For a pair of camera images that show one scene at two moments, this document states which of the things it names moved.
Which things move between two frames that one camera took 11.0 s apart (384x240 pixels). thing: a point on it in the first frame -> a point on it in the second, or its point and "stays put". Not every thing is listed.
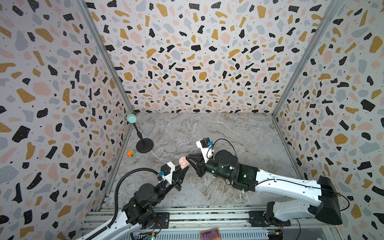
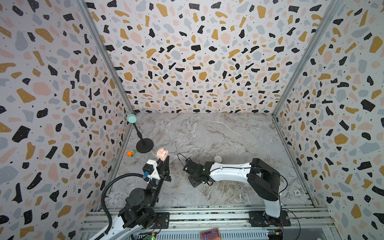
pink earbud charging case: [183, 162] -> [162, 154]
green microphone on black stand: [144, 145] stays put
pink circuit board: [213, 234] stays put
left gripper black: [178, 175] -> [162, 169]
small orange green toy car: [130, 153] stays put
